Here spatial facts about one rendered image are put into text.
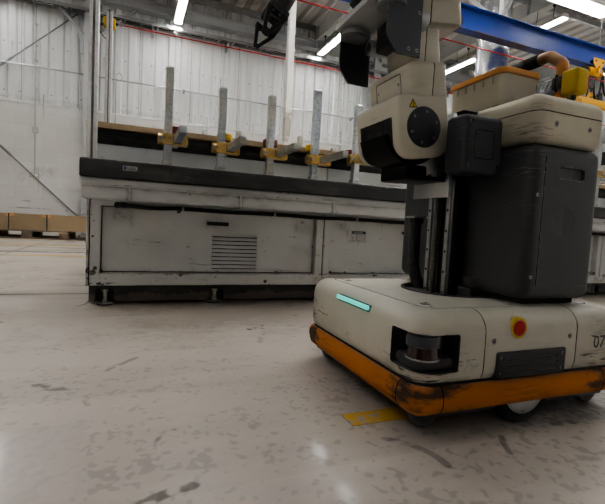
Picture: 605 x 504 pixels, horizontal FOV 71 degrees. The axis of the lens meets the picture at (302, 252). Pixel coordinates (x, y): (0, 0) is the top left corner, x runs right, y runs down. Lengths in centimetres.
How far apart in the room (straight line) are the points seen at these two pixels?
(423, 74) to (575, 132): 41
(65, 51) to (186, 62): 221
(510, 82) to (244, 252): 158
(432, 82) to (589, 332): 76
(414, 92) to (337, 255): 160
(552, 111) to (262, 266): 170
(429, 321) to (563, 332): 40
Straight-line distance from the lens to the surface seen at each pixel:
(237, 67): 1006
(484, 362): 108
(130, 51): 979
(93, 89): 217
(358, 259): 270
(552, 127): 125
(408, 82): 120
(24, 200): 944
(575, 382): 132
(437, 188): 129
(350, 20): 133
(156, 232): 234
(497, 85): 140
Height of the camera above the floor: 46
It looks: 4 degrees down
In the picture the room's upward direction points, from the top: 3 degrees clockwise
